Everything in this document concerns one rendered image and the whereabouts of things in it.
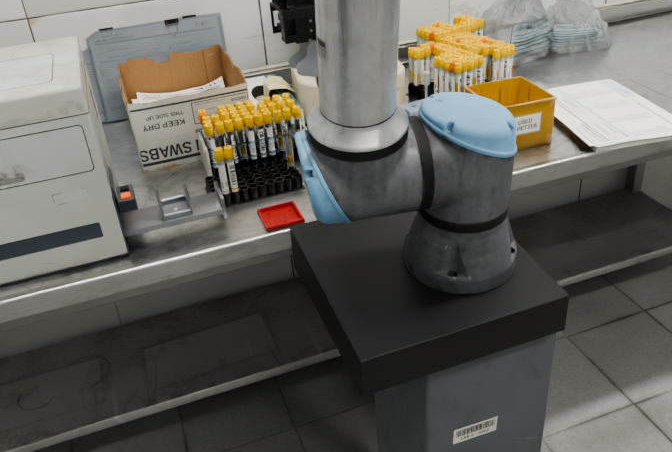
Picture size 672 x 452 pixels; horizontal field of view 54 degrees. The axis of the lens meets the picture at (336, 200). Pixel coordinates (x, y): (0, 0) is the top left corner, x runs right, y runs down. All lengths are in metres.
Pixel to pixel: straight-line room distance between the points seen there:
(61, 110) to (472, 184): 0.59
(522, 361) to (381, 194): 0.34
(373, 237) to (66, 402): 1.09
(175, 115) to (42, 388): 0.86
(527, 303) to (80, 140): 0.67
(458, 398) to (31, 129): 0.71
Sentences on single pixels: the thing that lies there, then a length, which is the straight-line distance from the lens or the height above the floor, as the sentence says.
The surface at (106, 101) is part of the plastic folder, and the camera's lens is 1.67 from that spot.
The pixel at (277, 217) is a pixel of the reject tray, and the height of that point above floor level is 0.88.
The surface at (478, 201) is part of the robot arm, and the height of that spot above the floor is 1.07.
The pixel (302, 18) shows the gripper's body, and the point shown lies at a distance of 1.08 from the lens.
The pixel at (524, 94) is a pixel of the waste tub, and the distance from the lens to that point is 1.45.
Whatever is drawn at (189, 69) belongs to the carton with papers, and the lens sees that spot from 1.62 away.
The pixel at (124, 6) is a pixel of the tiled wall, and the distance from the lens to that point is 1.64.
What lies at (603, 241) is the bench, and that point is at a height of 0.27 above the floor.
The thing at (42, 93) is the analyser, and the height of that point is 1.17.
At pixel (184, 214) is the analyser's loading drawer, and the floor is 0.92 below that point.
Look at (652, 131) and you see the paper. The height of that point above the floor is 0.89.
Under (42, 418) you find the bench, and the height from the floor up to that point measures 0.27.
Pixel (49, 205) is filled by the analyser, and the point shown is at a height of 1.00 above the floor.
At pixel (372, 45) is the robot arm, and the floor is 1.28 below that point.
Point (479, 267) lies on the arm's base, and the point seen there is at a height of 0.98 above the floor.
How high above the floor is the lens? 1.48
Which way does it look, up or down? 31 degrees down
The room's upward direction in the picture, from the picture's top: 5 degrees counter-clockwise
